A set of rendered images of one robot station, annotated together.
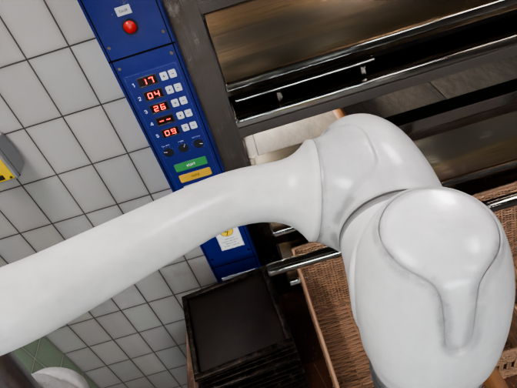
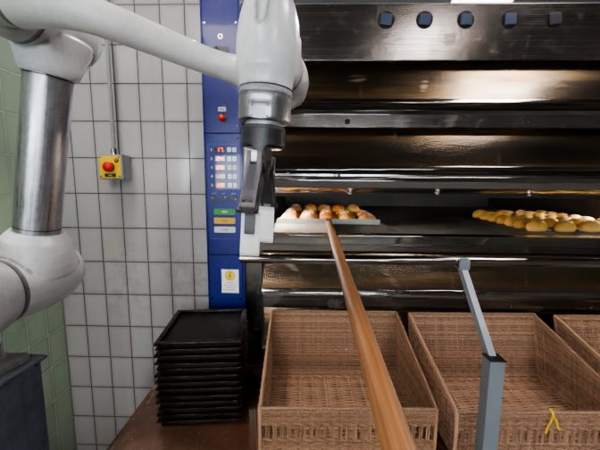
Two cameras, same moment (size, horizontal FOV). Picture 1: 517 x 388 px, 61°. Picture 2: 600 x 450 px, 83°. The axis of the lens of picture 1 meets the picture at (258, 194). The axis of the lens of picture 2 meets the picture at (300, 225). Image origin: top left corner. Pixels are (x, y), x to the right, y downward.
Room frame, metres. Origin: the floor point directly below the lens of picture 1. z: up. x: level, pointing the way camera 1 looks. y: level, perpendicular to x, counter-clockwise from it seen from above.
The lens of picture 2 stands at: (-0.43, -0.14, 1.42)
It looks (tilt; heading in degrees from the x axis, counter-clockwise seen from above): 8 degrees down; 359
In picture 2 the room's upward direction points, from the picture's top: straight up
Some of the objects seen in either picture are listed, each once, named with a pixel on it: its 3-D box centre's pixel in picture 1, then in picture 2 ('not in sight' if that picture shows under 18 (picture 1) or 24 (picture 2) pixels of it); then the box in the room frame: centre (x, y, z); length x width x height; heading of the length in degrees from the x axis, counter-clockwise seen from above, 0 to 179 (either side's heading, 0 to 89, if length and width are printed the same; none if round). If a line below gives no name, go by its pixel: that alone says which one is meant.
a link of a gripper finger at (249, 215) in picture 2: not in sight; (248, 218); (0.08, -0.07, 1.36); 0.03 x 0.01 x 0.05; 174
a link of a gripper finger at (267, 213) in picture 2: not in sight; (265, 224); (0.23, -0.08, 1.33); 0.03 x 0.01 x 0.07; 84
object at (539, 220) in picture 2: not in sight; (539, 219); (1.39, -1.50, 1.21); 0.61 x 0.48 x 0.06; 177
